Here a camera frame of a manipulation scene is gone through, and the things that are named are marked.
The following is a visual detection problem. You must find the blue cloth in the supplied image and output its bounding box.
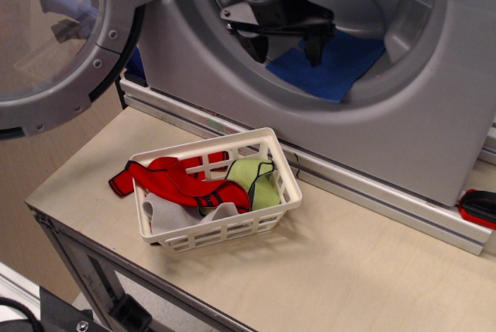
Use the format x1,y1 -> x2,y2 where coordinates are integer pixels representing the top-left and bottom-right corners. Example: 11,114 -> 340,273
266,31 -> 385,102

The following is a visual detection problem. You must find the black cable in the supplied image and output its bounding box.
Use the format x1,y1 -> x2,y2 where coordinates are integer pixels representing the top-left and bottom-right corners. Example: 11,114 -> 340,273
0,296 -> 43,332

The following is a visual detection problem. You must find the metal table frame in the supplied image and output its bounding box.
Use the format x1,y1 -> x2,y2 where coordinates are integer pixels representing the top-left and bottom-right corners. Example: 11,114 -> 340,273
27,203 -> 252,331

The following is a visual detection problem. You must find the red black tool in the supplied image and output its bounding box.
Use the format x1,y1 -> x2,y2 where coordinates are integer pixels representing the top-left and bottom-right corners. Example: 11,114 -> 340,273
458,189 -> 495,230

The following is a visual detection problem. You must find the round transparent washer door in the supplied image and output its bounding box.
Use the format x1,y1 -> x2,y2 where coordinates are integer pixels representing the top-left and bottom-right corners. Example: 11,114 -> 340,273
1,0 -> 153,140

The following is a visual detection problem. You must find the light green cloth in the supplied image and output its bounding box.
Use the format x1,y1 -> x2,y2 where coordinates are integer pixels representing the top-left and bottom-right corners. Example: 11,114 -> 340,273
198,158 -> 281,217

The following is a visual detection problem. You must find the blue grey clamp handle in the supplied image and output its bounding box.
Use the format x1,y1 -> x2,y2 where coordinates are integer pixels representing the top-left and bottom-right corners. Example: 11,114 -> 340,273
39,0 -> 99,43

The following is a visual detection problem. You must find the grey white cloth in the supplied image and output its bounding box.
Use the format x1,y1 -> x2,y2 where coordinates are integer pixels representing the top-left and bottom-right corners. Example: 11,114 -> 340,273
141,193 -> 239,234

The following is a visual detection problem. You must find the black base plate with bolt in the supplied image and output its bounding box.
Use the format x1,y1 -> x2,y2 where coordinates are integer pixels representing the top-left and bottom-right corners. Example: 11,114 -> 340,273
40,287 -> 109,332

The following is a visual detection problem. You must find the grey toy washing machine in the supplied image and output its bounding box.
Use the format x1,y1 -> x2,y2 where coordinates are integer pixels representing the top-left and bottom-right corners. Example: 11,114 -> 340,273
139,0 -> 495,205

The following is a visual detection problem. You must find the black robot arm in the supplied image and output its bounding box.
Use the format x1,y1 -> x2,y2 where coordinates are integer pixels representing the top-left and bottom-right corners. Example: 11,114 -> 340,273
220,0 -> 336,67

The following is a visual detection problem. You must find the red cloth with black trim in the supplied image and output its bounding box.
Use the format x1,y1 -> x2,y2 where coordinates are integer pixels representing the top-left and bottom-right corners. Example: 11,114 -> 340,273
108,157 -> 251,213

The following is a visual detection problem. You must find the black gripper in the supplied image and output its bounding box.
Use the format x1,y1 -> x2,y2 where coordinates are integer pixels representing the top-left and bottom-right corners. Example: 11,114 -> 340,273
220,0 -> 336,67

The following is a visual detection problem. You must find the white plastic laundry basket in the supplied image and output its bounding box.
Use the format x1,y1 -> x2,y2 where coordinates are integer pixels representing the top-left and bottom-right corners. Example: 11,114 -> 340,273
129,128 -> 302,252

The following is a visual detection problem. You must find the white aluminium rail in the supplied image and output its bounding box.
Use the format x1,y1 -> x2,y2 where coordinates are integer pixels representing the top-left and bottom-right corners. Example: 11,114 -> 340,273
120,79 -> 495,255

